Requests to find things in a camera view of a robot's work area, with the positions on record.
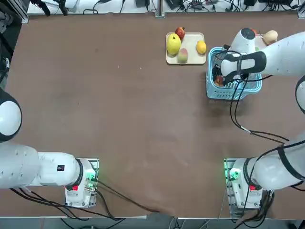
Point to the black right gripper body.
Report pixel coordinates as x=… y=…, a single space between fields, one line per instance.
x=216 y=69

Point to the small red apple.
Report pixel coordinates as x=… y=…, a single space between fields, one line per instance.
x=218 y=82

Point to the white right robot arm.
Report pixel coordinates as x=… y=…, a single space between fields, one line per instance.
x=283 y=55

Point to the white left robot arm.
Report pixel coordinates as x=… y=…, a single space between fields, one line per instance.
x=47 y=167

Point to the light blue plastic basket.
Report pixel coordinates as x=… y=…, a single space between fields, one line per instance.
x=210 y=60

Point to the yellow lemon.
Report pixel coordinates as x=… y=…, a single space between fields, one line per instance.
x=201 y=47

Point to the beige plastic tray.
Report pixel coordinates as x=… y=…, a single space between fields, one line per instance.
x=193 y=47
x=259 y=40

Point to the pink green peach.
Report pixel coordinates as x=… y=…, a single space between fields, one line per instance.
x=182 y=56

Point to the large yellow green pear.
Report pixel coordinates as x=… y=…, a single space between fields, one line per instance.
x=173 y=44

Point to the red pomegranate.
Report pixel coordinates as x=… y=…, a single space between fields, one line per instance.
x=180 y=32

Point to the pale beige pear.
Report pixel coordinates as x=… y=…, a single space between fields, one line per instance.
x=271 y=37

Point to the black tripod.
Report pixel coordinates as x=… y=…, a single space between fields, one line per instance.
x=45 y=9

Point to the aluminium frame post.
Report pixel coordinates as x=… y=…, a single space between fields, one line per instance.
x=159 y=9

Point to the aluminium corner post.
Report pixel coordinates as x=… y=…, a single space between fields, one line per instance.
x=23 y=17
x=301 y=13

